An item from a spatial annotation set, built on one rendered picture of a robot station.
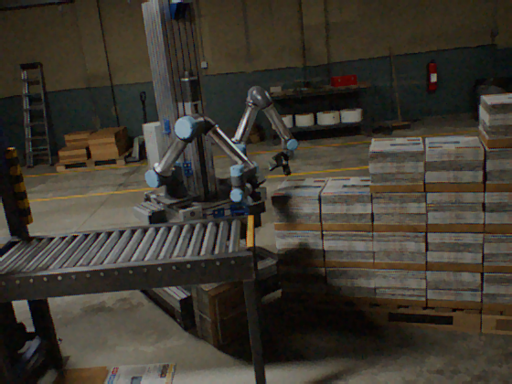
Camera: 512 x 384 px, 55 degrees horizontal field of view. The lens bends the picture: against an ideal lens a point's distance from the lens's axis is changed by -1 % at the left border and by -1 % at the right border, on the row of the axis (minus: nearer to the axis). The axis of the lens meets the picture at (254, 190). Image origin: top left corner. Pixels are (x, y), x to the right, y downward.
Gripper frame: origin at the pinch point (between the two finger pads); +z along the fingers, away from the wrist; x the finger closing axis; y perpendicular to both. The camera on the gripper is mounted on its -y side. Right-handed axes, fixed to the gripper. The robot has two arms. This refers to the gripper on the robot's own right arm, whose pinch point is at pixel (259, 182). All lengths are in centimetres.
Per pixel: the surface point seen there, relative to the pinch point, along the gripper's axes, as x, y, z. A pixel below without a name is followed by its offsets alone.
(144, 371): 81, -63, -75
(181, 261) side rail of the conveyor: 7, -7, -95
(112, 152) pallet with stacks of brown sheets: 416, 98, 419
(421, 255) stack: -70, -74, -2
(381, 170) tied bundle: -70, -20, -3
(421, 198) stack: -83, -43, -2
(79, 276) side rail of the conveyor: 49, 7, -112
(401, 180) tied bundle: -78, -30, -3
